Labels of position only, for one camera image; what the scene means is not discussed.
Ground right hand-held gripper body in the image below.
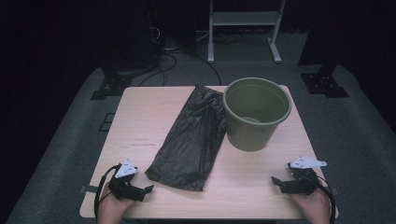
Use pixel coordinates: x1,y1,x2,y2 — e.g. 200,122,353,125
284,156,328,197

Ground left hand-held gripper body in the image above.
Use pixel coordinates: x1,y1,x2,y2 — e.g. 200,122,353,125
107,159,146,202

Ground green plastic trash bin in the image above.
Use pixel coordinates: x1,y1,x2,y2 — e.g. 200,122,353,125
222,77,292,153

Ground black plastic garbage bag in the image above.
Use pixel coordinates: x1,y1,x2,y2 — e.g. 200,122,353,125
145,83,228,192

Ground person's left hand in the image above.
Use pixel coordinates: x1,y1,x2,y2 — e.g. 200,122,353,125
97,184,135,224

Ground person's right hand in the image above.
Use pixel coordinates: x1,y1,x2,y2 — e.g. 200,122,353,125
287,188,332,224

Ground grey tape tab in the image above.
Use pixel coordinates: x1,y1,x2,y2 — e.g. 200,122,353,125
78,185,100,194

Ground black metal stand base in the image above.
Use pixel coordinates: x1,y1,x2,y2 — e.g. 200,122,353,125
300,63,349,99
90,63,134,101

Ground white metal stand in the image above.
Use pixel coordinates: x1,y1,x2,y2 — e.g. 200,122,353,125
207,0,287,64

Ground black floor cables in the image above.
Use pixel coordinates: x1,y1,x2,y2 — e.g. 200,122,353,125
138,50,223,88

